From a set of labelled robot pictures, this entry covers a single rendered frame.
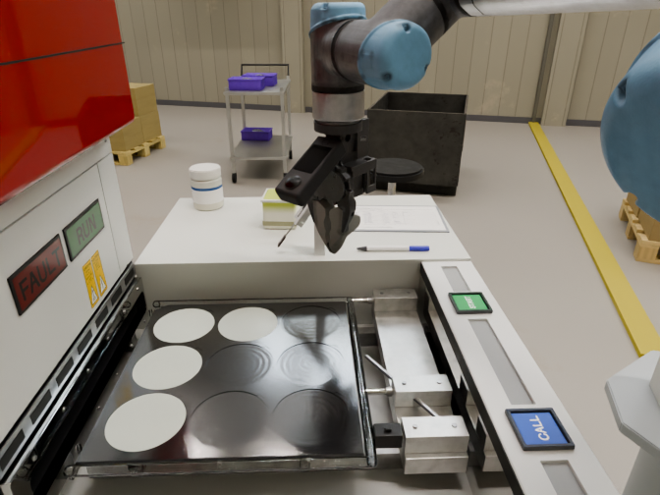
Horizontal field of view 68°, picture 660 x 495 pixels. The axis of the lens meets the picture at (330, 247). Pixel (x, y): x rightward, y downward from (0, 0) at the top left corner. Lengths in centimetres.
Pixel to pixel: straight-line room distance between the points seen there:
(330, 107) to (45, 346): 47
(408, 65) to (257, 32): 718
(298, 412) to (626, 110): 52
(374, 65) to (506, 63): 663
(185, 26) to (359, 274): 750
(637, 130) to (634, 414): 65
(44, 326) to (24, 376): 7
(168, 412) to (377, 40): 53
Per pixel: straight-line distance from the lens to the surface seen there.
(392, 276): 93
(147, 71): 870
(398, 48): 58
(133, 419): 73
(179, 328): 87
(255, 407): 70
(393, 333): 86
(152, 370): 79
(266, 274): 92
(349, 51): 63
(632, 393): 97
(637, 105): 32
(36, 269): 67
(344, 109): 69
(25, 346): 66
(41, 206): 69
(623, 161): 35
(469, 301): 82
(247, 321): 86
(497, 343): 75
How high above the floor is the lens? 138
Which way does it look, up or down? 26 degrees down
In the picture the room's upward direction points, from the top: straight up
